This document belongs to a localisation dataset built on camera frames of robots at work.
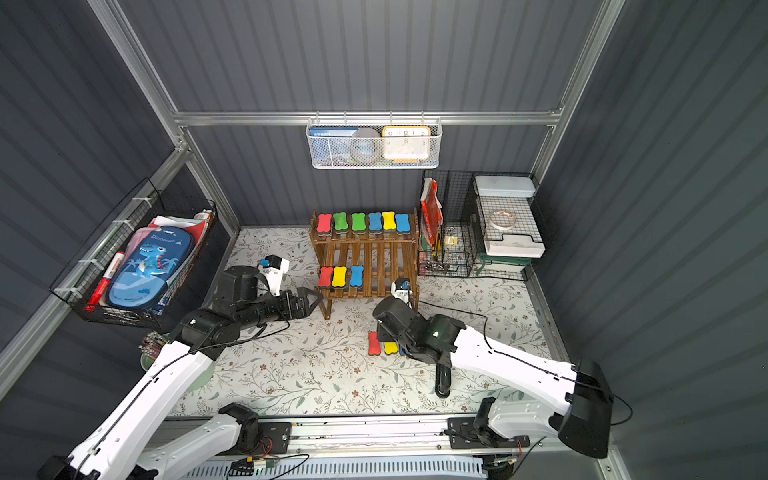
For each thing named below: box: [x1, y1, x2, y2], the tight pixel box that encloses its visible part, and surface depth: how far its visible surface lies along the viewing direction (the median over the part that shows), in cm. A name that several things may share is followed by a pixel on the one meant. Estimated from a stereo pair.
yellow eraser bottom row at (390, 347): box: [383, 342, 399, 355], surface depth 90 cm
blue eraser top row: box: [395, 213, 411, 233], surface depth 84 cm
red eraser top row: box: [316, 214, 332, 237], surface depth 84 cm
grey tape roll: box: [349, 127, 381, 163], surface depth 89 cm
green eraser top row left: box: [333, 212, 349, 235], surface depth 84 cm
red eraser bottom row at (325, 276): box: [318, 266, 333, 287], surface depth 88 cm
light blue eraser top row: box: [368, 212, 382, 231], surface depth 84 cm
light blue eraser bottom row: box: [350, 265, 365, 287], surface depth 88 cm
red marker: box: [84, 251, 125, 312], surface depth 66 cm
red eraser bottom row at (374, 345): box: [367, 331, 381, 356], surface depth 91 cm
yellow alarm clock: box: [382, 125, 432, 164], surface depth 90 cm
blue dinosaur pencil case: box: [108, 226, 194, 308], surface depth 66 cm
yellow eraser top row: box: [382, 211, 397, 230], surface depth 85 cm
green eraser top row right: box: [352, 212, 366, 231], surface depth 84 cm
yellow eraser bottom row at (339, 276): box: [332, 266, 347, 287], surface depth 86 cm
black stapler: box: [435, 362, 451, 399], surface depth 81 cm
